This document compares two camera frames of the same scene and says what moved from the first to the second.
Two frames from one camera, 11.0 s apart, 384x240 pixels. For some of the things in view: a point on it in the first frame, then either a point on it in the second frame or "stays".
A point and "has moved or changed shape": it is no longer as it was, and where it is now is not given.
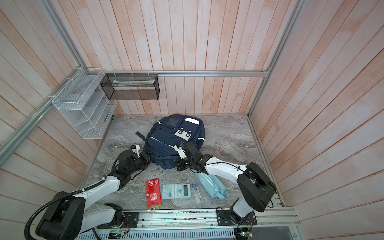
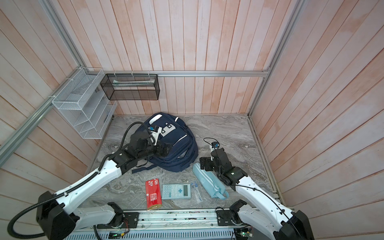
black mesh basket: x=131 y=86 stays
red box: x=153 y=194 stays
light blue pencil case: x=213 y=184 stays
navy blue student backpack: x=166 y=132 has moved or changed shape
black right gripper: x=179 y=162 → x=207 y=159
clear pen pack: x=198 y=196 stays
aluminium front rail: x=193 y=219 stays
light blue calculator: x=177 y=191 stays
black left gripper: x=146 y=159 → x=164 y=152
